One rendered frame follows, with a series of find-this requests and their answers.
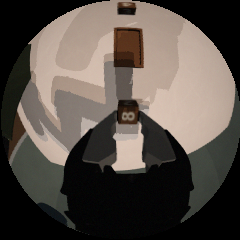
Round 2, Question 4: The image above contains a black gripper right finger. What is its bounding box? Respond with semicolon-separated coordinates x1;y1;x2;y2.
138;110;194;191

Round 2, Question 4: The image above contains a brown wooden cube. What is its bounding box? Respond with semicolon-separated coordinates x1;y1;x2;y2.
118;2;136;15
118;100;139;124

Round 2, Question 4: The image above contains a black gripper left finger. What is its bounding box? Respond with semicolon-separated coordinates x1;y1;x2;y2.
60;110;118;196

